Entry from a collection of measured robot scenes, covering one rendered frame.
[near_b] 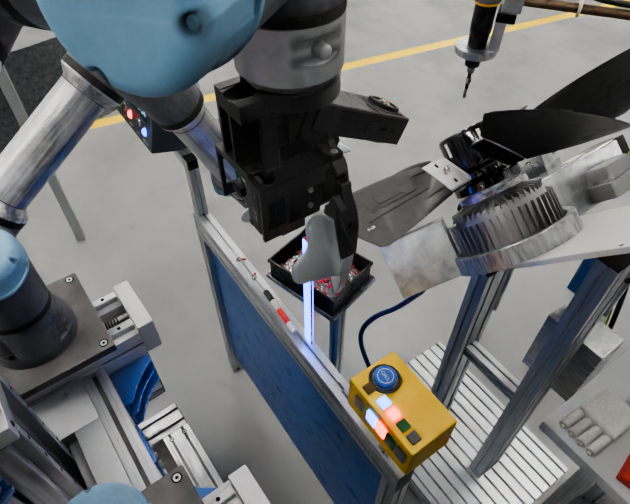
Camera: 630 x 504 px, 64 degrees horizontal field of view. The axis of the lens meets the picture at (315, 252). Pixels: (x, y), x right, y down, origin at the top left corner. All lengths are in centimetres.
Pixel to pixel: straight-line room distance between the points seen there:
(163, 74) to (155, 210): 266
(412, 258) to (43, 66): 176
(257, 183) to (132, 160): 289
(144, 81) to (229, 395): 193
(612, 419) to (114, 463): 95
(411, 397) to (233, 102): 65
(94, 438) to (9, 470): 26
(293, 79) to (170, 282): 219
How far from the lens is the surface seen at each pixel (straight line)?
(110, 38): 22
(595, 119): 89
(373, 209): 101
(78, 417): 109
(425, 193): 105
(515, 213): 108
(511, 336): 237
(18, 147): 102
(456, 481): 193
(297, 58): 33
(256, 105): 35
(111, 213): 292
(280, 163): 39
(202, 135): 96
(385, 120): 43
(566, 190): 127
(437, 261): 116
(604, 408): 123
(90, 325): 108
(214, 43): 21
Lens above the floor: 185
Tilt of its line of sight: 47 degrees down
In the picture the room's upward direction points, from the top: straight up
